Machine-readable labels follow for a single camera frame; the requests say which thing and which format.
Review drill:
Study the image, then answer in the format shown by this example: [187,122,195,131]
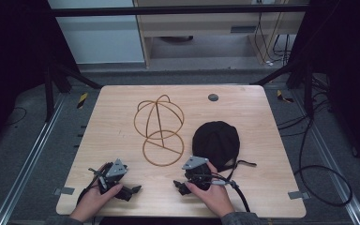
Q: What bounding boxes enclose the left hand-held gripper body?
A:
[88,157,129,199]

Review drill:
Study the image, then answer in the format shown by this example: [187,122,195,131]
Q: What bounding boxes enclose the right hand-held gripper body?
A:
[181,155,221,192]

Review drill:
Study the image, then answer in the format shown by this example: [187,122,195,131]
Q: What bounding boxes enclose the black baseball cap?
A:
[191,120,258,173]

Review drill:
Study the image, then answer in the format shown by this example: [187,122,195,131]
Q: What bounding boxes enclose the gold wire hat stand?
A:
[133,94,186,168]

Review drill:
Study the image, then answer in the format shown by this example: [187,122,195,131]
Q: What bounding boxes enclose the person's right hand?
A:
[184,161,235,218]

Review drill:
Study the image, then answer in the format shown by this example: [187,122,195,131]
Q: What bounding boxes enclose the person's left hand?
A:
[68,162,124,223]

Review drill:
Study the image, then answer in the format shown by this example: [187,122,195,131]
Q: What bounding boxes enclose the yellow black striped tape marker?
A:
[76,92,89,110]
[276,89,294,104]

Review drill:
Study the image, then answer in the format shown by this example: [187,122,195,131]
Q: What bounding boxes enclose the black metal stand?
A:
[248,60,316,119]
[42,63,103,124]

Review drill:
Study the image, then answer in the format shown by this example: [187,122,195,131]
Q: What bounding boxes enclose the white cabinet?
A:
[47,0,145,66]

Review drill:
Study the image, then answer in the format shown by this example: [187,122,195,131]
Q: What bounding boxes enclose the light wooden desk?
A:
[132,0,311,68]

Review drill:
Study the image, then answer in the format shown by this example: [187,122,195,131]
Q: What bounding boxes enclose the dark curtain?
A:
[289,0,360,174]
[0,0,80,158]

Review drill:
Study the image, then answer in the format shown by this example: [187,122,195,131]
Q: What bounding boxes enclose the black horizontal metal bar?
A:
[50,4,309,18]

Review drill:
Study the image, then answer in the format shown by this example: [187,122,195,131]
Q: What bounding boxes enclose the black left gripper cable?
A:
[76,168,108,205]

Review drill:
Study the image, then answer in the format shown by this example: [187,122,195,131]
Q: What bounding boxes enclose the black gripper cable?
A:
[76,168,108,205]
[211,176,251,214]

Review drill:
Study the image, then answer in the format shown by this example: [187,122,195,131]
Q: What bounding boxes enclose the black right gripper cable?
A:
[211,176,251,214]

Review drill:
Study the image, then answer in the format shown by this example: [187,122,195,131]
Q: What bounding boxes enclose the grey metal table bracket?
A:
[287,190,311,201]
[53,187,76,197]

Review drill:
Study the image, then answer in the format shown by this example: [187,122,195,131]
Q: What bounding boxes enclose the aluminium floor rail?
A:
[290,89,360,225]
[0,93,68,225]

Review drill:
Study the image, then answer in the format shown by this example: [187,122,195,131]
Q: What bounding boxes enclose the black looped floor cable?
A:
[276,90,354,208]

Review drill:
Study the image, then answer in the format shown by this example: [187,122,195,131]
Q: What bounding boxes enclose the thin black floor cable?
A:
[3,106,28,128]

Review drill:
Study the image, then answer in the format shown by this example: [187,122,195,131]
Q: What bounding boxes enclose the black cables under desk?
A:
[253,0,293,68]

